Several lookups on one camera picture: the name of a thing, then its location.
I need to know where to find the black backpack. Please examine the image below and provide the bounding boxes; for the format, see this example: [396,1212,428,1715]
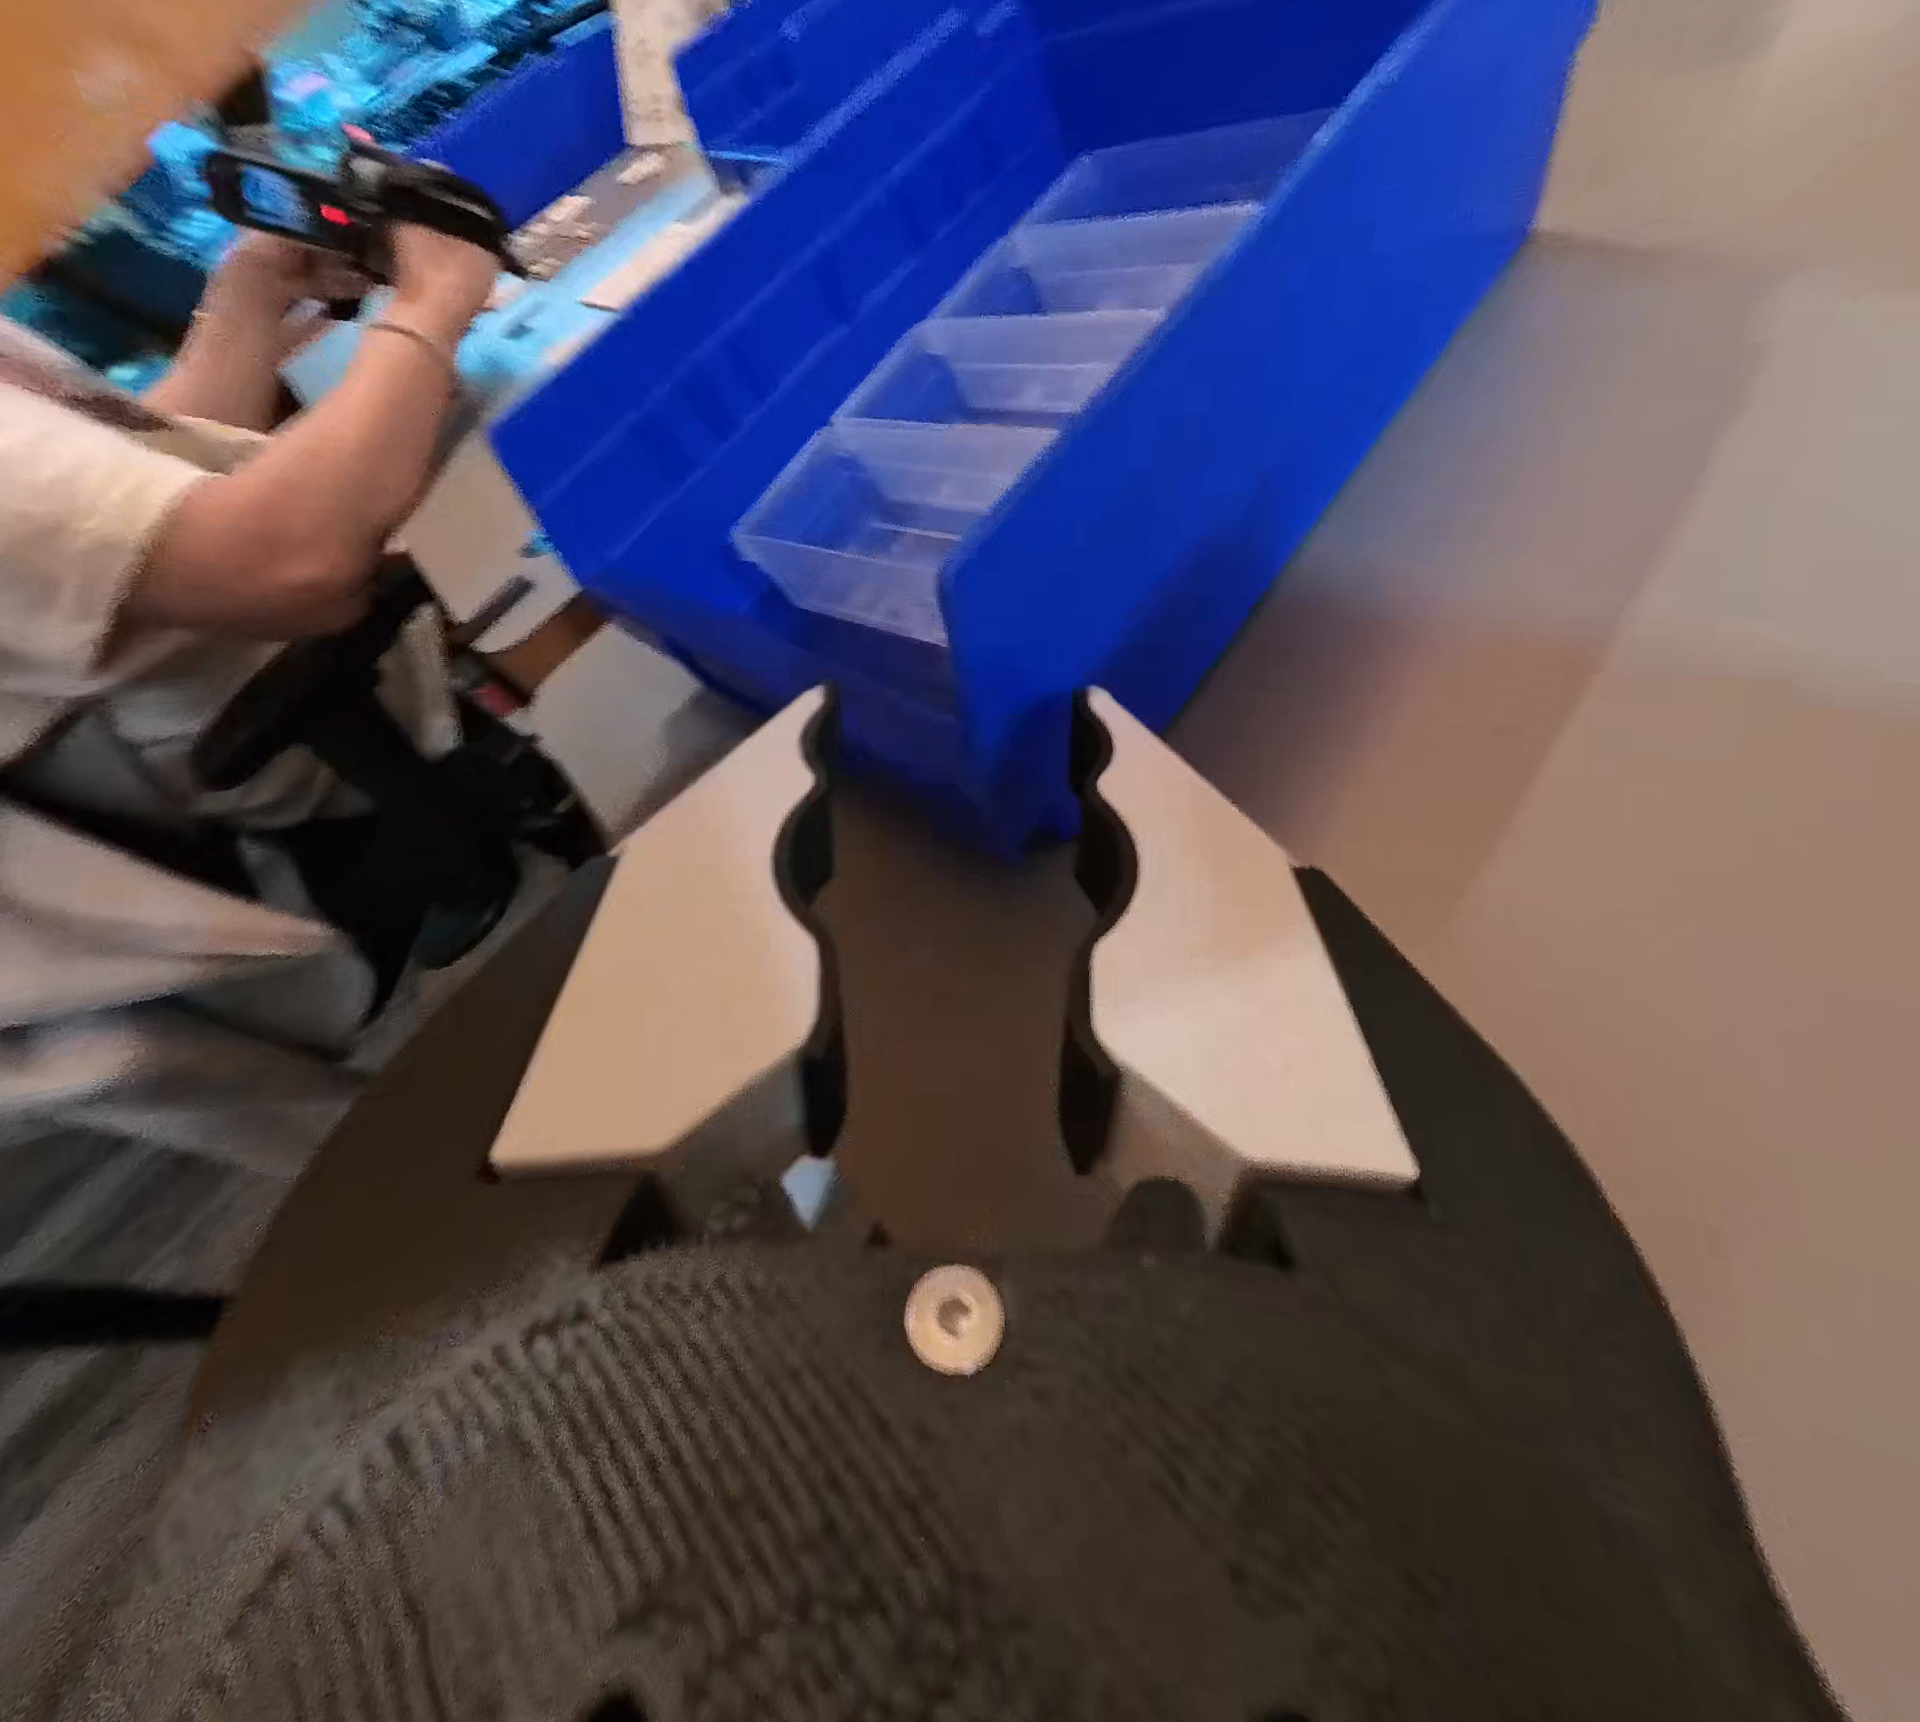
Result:
[196,560,610,974]

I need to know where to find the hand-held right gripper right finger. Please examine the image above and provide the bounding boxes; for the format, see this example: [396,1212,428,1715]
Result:
[1054,682,1423,1225]

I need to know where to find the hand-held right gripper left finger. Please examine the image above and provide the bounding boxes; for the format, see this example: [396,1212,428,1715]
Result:
[484,682,846,1223]

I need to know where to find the black video camera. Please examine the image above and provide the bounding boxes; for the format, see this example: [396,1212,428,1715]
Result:
[201,120,529,291]

